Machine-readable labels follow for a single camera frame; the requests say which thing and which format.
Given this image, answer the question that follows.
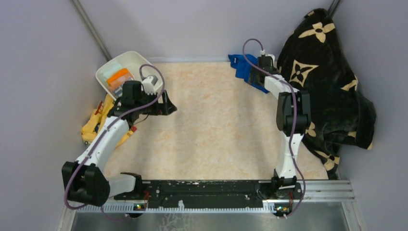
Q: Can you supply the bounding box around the orange rolled towel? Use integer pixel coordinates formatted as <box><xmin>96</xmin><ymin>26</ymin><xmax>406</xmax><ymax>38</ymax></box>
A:
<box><xmin>106</xmin><ymin>68</ymin><xmax>134</xmax><ymax>90</ymax></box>

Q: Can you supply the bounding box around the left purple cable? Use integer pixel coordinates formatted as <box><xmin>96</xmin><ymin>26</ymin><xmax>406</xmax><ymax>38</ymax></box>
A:
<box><xmin>63</xmin><ymin>64</ymin><xmax>166</xmax><ymax>222</ymax></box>

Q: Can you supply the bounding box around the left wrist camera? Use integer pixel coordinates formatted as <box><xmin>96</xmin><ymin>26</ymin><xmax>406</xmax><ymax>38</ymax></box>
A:
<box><xmin>122</xmin><ymin>80</ymin><xmax>142</xmax><ymax>104</ymax></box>

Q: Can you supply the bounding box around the light green rolled towel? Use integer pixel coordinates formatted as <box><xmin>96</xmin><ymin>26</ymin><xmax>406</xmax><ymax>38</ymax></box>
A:
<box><xmin>98</xmin><ymin>62</ymin><xmax>124</xmax><ymax>80</ymax></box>

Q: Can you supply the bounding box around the cream white towel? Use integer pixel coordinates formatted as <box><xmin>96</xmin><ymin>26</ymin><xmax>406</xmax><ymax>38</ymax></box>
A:
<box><xmin>141</xmin><ymin>75</ymin><xmax>158</xmax><ymax>95</ymax></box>

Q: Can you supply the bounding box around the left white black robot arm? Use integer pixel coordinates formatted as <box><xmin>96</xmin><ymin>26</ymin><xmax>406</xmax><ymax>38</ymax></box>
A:
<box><xmin>62</xmin><ymin>90</ymin><xmax>177</xmax><ymax>210</ymax></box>

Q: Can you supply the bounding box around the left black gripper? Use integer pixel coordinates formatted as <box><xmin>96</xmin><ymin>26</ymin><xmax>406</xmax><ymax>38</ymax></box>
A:
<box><xmin>135</xmin><ymin>89</ymin><xmax>177</xmax><ymax>115</ymax></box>

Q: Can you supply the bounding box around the aluminium frame rail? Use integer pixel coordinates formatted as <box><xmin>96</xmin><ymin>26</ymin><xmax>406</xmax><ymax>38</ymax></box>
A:
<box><xmin>65</xmin><ymin>180</ymin><xmax>356</xmax><ymax>214</ymax></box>

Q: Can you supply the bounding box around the black floral pattern blanket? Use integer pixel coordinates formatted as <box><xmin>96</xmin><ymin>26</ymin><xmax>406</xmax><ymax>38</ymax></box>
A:
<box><xmin>277</xmin><ymin>8</ymin><xmax>376</xmax><ymax>180</ymax></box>

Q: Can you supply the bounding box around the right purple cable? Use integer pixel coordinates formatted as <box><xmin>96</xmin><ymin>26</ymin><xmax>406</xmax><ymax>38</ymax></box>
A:
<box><xmin>242</xmin><ymin>38</ymin><xmax>306</xmax><ymax>219</ymax></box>

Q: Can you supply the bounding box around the blue towel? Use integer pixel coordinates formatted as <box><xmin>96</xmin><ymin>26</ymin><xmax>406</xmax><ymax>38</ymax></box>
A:
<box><xmin>228</xmin><ymin>54</ymin><xmax>269</xmax><ymax>93</ymax></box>

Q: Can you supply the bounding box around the yellow cartoon print towel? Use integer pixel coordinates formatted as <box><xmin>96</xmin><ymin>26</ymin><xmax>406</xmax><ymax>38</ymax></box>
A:
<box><xmin>81</xmin><ymin>94</ymin><xmax>114</xmax><ymax>146</ymax></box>

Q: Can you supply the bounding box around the rabbit print striped towel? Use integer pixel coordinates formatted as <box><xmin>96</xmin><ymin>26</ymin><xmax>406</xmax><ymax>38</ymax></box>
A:
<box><xmin>113</xmin><ymin>86</ymin><xmax>123</xmax><ymax>98</ymax></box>

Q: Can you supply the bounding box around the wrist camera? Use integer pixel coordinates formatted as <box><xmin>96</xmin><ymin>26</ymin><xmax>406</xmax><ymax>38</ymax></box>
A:
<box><xmin>257</xmin><ymin>50</ymin><xmax>276</xmax><ymax>68</ymax></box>
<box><xmin>122</xmin><ymin>80</ymin><xmax>142</xmax><ymax>104</ymax></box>

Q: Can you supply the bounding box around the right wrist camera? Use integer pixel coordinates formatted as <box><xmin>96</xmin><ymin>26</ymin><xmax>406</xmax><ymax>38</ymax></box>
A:
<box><xmin>257</xmin><ymin>50</ymin><xmax>276</xmax><ymax>68</ymax></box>

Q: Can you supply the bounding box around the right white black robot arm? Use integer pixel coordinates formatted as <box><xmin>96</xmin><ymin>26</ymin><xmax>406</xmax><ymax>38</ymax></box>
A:
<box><xmin>250</xmin><ymin>65</ymin><xmax>311</xmax><ymax>198</ymax></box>

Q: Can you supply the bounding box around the white square plastic basin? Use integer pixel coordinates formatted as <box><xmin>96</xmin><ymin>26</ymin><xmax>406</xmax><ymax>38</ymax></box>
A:
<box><xmin>95</xmin><ymin>51</ymin><xmax>163</xmax><ymax>99</ymax></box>

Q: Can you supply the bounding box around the purple cable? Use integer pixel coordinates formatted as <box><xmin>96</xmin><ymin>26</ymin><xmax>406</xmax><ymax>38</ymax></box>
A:
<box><xmin>63</xmin><ymin>64</ymin><xmax>166</xmax><ymax>222</ymax></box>
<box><xmin>242</xmin><ymin>38</ymin><xmax>306</xmax><ymax>219</ymax></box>

